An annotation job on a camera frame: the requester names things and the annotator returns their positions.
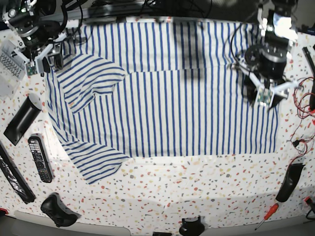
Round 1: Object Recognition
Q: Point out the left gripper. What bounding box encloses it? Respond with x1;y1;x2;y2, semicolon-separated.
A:
231;45;302;112

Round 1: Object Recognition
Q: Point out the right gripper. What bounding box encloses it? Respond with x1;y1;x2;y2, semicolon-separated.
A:
14;32;66;75

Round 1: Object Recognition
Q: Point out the blue white striped t-shirt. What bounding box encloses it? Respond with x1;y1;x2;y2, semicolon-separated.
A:
46;22;279;184

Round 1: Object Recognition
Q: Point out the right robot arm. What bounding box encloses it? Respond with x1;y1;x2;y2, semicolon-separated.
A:
2;0;84;76

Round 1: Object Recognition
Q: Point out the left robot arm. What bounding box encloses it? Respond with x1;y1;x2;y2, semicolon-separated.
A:
233;0;299;110

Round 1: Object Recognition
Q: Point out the clear plastic screw box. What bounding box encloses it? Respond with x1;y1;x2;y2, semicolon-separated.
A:
0;40;25;100

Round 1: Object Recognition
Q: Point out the black rod right edge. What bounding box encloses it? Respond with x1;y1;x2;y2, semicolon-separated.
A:
302;47;315;76

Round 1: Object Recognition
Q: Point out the black angled tube part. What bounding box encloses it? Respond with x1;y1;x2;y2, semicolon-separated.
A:
4;93;42;146

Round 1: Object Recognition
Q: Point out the black curved plastic shell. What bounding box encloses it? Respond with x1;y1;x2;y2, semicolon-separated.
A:
276;163;305;203

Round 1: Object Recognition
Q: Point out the black TV remote control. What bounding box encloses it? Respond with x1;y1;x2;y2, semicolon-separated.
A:
28;136;53;183

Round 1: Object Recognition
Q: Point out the small red black connector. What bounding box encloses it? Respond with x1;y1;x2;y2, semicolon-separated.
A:
304;197;313;205

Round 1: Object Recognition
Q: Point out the long black bar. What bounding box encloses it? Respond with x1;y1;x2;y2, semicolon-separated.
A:
0;143;36;204

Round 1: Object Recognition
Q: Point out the black game controller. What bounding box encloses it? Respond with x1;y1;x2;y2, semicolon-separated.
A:
40;193;78;228

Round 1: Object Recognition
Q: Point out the red and black wire bundle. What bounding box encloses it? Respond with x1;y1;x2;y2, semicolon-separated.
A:
286;77;315;170

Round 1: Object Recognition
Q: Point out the red handled screwdriver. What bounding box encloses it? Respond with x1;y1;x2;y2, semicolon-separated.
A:
254;203;279;231

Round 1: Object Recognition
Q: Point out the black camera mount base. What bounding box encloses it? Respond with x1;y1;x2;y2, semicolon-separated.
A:
179;216;205;236

